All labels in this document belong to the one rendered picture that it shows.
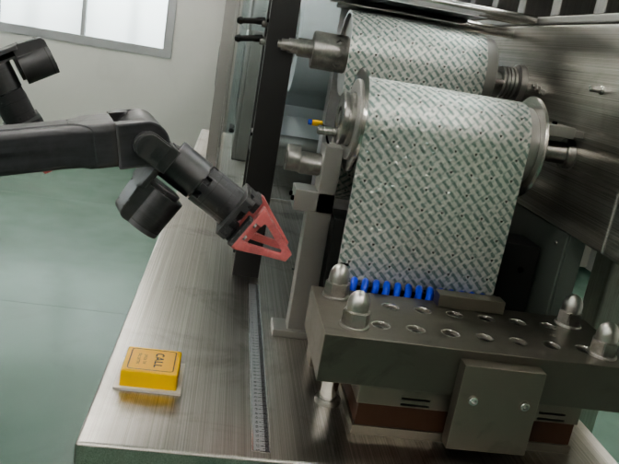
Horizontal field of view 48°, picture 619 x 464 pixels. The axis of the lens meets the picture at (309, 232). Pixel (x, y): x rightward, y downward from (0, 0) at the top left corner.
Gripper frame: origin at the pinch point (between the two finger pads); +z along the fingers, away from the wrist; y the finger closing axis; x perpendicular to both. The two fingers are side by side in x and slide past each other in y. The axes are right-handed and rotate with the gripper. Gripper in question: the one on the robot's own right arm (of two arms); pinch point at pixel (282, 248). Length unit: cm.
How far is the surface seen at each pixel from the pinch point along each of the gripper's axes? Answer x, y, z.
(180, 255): -21.3, -41.5, -5.0
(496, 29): 51, -38, 12
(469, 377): 5.8, 21.7, 21.7
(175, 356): -18.7, 7.9, -3.1
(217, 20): 26, -555, -50
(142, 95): -68, -557, -60
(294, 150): 11.0, -7.8, -6.5
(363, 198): 12.6, 0.4, 3.9
